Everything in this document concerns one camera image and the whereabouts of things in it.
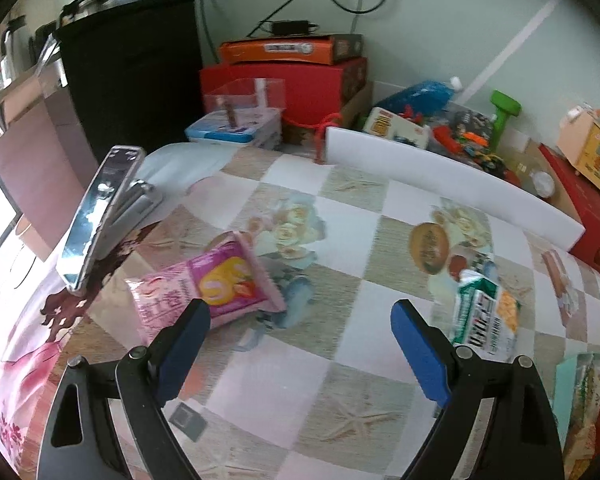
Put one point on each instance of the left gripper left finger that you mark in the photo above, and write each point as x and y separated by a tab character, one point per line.
174	350

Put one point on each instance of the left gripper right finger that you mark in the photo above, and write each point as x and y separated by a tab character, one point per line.
427	351

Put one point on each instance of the orange cake packet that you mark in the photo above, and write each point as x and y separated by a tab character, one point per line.
583	434

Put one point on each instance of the green white cracker packet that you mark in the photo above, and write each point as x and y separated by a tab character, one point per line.
486	317

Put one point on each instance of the pink roll cake packet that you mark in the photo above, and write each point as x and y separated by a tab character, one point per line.
229	277

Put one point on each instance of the teal shallow tray box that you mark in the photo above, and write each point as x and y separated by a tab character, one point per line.
563	395

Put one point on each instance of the large red gift box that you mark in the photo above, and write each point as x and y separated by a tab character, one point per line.
585	198

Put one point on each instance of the toy card box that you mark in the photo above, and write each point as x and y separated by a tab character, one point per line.
389	126

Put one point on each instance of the blue water bottle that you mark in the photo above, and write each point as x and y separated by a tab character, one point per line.
426	98

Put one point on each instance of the green dumbbell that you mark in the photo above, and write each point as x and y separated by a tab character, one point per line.
505	108

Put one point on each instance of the clear acrylic box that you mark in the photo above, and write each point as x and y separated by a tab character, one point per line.
244	112

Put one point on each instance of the red box on left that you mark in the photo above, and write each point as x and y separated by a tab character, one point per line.
312	91

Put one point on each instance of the black cabinet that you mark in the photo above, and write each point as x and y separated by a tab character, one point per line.
133	73

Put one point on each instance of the orange flat box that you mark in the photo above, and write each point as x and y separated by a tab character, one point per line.
322	50

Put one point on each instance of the yellow handled gift case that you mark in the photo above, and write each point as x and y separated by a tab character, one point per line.
579	141

